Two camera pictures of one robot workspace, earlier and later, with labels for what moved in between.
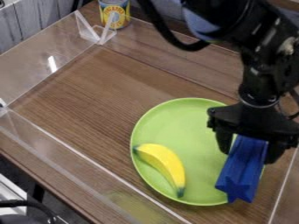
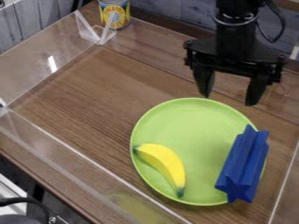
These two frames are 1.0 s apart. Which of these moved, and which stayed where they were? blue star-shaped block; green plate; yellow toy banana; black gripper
Moved: black gripper
Stayed: yellow toy banana; blue star-shaped block; green plate
